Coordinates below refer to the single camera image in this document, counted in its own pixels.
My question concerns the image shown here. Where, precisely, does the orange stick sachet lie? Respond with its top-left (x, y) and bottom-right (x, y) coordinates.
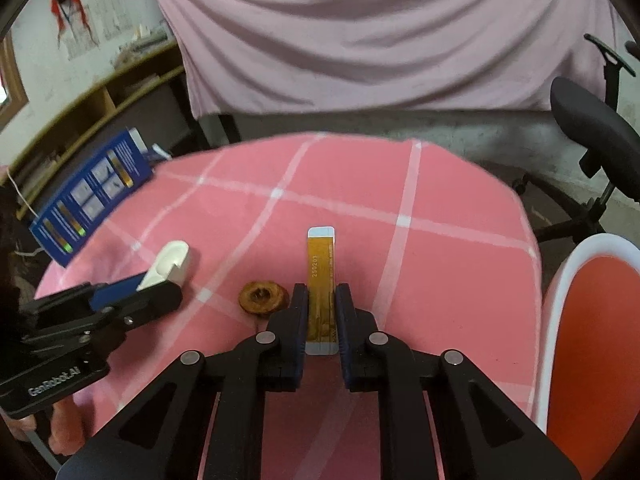
top-left (306, 226), bottom-right (341, 356)

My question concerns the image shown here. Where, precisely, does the wooden window frame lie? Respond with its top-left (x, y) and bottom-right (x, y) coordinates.
top-left (0, 30), bottom-right (29, 122)

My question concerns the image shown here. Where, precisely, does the blue cardboard box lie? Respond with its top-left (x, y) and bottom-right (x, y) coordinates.
top-left (28, 127), bottom-right (172, 268)

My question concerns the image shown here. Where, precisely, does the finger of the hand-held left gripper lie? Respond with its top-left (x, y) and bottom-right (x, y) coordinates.
top-left (112, 281), bottom-right (183, 332)
top-left (89, 274), bottom-right (149, 312)

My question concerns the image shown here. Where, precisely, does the white cable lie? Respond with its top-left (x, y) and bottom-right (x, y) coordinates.
top-left (5, 167), bottom-right (39, 212)

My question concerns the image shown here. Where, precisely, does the person's left hand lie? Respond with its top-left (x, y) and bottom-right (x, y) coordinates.
top-left (0, 400), bottom-right (89, 454)

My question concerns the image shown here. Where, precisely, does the grey metal frame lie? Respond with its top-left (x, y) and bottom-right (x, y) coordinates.
top-left (196, 112), bottom-right (242, 149)

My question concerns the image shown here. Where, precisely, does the wooden shelf unit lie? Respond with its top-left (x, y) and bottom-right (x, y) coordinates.
top-left (0, 40), bottom-right (202, 211)

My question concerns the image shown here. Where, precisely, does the clutter on shelf unit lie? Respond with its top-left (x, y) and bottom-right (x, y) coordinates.
top-left (111, 24), bottom-right (169, 62)

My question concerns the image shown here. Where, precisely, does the red wall decoration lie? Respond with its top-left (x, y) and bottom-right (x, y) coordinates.
top-left (49, 0), bottom-right (97, 37)

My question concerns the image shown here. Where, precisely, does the brown dried fruit slice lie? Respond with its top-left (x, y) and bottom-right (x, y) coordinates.
top-left (238, 280), bottom-right (290, 315)

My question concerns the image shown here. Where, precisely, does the pink hanging cloth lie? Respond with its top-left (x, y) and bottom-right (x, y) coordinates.
top-left (142, 0), bottom-right (627, 119)

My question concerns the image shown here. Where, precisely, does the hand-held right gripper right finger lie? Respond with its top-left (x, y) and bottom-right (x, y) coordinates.
top-left (334, 282), bottom-right (583, 480)

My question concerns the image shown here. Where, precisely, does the pink plaid tablecloth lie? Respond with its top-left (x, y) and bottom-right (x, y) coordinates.
top-left (35, 131), bottom-right (544, 480)

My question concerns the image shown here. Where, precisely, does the black office chair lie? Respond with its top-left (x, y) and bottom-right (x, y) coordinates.
top-left (512, 34), bottom-right (640, 247)

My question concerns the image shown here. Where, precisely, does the white bin with orange liner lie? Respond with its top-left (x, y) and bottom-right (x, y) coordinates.
top-left (531, 232), bottom-right (640, 480)

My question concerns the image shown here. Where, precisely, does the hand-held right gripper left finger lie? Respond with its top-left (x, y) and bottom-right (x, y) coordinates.
top-left (55, 282), bottom-right (307, 480)

